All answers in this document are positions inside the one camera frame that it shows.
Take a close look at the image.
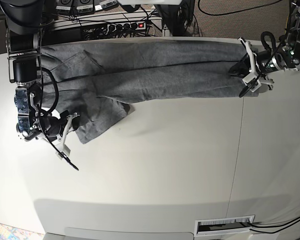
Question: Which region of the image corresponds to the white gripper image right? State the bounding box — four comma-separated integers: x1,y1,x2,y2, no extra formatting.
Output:
228,37,274,92

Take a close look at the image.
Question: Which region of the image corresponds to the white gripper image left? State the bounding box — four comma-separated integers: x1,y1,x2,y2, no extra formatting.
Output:
34,109,82,160

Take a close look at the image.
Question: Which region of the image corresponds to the grey T-shirt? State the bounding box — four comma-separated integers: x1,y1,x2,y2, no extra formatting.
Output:
41,40,245,144

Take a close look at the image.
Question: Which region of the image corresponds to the black robot arm image left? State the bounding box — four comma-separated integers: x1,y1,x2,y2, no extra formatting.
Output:
0,0,78,163

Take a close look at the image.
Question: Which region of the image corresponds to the grey table leg column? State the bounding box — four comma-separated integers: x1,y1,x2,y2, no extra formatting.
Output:
155,4,171,37

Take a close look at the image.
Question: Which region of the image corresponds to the black camera cable image right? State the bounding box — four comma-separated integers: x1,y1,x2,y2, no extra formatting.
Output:
238,75,260,98

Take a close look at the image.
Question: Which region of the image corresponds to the black camera cable image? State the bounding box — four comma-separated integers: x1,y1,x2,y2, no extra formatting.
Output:
37,29,79,171
238,75,260,98

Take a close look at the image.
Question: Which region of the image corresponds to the black camera cable image left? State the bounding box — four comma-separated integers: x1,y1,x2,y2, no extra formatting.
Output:
37,29,79,171

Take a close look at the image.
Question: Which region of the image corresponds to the black cable on carpet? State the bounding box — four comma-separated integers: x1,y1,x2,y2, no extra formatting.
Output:
197,0,281,16

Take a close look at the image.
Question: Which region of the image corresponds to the black power strip red switch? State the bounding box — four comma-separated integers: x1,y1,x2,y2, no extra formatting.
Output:
107,21,147,33

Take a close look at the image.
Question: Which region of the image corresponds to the white cable grommet tray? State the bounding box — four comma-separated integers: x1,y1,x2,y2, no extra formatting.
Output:
194,215,255,237

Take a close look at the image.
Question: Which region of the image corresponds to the black cable pair on table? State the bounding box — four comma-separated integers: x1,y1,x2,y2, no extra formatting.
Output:
248,212,300,234

